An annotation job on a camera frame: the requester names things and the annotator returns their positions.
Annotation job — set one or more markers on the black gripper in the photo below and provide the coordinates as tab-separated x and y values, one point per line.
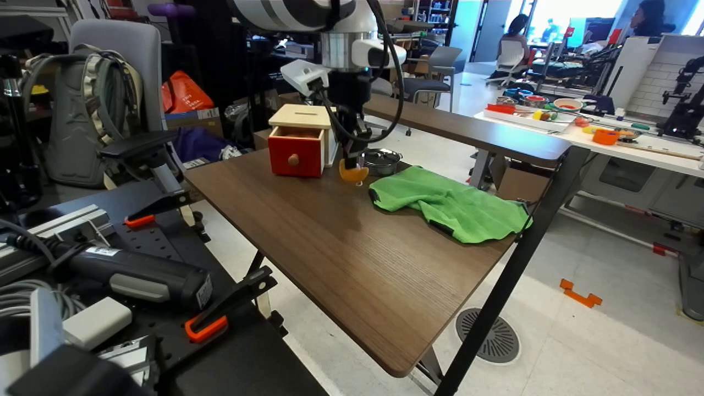
348	92

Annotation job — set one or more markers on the yellow orange doll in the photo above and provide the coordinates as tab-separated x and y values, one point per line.
352	174

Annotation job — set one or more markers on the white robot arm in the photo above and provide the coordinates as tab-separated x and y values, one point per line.
355	47

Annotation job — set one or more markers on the white wooden drawer box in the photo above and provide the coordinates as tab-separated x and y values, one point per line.
313	116

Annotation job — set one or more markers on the silver metal bowl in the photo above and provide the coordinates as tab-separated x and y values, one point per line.
382	160

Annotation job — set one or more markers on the red wooden drawer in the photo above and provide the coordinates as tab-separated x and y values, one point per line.
295	152

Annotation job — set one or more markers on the orange bag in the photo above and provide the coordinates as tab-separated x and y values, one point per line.
183	95

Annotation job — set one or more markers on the green cloth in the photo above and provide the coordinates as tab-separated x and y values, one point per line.
467	214

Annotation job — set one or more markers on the grey office chair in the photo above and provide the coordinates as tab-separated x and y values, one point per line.
149	152

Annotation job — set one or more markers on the black orange clamp rear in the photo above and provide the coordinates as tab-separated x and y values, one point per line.
149	214

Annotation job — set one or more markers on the black orange clamp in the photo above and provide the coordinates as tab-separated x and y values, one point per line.
149	214
214	319

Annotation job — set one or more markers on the grey backpack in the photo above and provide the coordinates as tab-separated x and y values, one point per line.
96	99

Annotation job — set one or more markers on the white background table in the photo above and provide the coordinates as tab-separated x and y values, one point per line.
590	132

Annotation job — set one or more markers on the black table leg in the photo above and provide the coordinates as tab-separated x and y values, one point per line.
566	176

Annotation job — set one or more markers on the black orange clamp front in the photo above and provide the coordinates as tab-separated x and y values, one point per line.
214	319

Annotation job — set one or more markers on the orange floor tape marker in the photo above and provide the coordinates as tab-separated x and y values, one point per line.
589	300

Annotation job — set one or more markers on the round floor drain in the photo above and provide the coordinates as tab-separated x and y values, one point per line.
501	343

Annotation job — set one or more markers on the black handheld device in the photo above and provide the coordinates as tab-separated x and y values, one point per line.
137	276

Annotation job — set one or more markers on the white power adapter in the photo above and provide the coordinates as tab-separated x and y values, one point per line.
98	323

